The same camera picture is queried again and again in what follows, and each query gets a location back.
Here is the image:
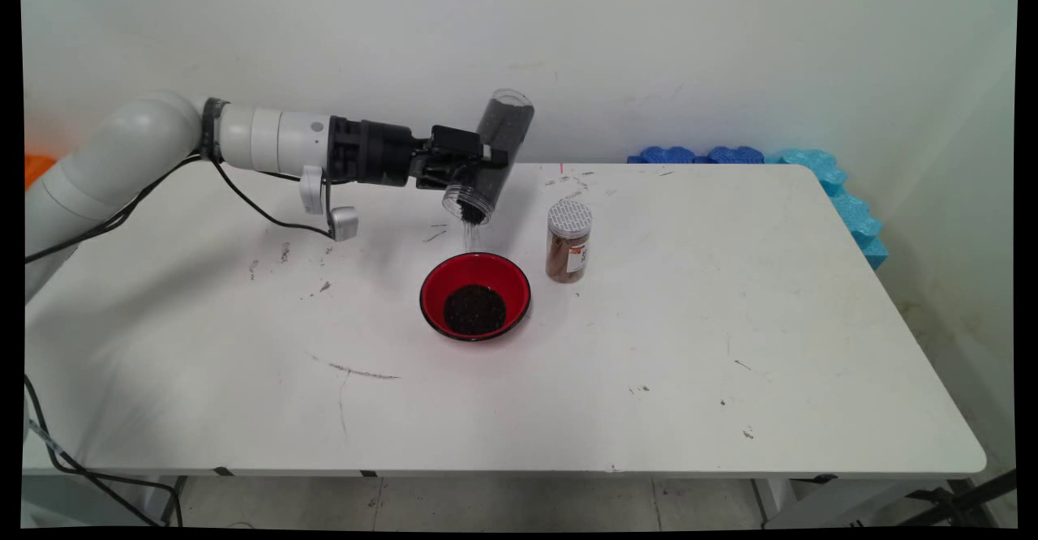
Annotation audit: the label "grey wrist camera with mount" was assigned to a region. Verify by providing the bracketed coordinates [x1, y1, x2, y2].
[298, 165, 360, 242]

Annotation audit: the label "black stand legs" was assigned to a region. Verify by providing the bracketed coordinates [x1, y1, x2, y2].
[892, 469, 1017, 529]

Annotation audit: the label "black seed pile in bowl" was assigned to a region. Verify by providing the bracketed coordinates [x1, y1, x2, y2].
[444, 285, 508, 336]

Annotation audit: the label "black camera cable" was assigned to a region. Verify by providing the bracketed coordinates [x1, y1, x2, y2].
[24, 155, 336, 266]

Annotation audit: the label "brown spice jar silver lid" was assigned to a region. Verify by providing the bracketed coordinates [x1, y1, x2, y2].
[545, 199, 593, 284]

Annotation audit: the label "light blue foam block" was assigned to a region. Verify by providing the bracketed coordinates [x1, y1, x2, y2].
[766, 148, 889, 271]

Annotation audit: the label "red bowl with black rim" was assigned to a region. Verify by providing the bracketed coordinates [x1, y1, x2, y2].
[419, 252, 533, 341]

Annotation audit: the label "orange object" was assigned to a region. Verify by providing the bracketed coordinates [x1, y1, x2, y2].
[24, 155, 58, 191]

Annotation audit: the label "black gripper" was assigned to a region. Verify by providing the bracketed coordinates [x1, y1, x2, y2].
[327, 116, 509, 191]

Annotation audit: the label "black floor cable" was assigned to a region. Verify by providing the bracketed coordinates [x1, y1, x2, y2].
[23, 374, 184, 527]

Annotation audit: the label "grey table leg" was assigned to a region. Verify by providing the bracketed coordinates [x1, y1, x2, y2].
[144, 475, 187, 525]
[750, 478, 800, 525]

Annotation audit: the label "clear plastic jar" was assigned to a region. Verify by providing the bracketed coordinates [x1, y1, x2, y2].
[442, 88, 536, 226]

